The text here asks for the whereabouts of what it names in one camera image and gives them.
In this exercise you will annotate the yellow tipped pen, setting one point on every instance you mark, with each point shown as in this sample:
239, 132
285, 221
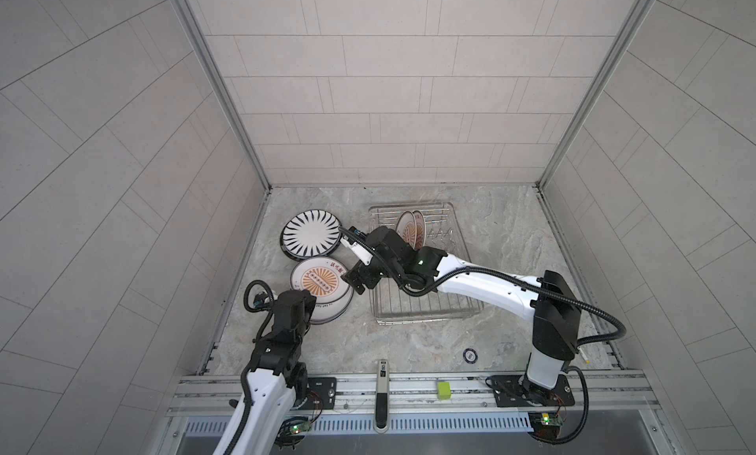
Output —
584, 355

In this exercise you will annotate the green cube block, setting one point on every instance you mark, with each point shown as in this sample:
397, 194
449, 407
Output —
443, 390

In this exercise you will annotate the left green circuit board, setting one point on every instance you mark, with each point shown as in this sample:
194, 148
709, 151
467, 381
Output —
294, 427

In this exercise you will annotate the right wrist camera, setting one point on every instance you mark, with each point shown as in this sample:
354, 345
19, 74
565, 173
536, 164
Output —
355, 241

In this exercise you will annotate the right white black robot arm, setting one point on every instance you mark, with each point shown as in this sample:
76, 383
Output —
561, 324

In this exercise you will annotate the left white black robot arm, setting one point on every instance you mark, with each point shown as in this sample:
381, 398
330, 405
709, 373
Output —
275, 380

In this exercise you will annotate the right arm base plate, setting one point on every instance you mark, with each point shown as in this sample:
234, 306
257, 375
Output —
509, 392

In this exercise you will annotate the black silver handheld scanner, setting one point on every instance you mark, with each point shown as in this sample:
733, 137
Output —
381, 408

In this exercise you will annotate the aluminium front rail frame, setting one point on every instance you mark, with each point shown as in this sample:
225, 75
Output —
595, 412

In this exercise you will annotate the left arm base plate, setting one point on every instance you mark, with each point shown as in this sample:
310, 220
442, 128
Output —
321, 394

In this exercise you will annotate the red patterned plate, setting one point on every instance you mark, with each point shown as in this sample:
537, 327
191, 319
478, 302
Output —
406, 228
322, 277

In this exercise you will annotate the right green circuit board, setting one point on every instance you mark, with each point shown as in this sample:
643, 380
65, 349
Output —
546, 425

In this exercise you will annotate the blue striped white plate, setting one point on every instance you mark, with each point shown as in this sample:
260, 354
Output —
311, 233

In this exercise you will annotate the green circuit board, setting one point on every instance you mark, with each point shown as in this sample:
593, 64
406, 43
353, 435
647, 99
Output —
294, 427
546, 425

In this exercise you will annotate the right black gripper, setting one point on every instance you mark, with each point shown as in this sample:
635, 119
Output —
354, 278

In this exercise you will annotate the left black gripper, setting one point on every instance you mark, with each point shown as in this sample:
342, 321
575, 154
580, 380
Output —
307, 300

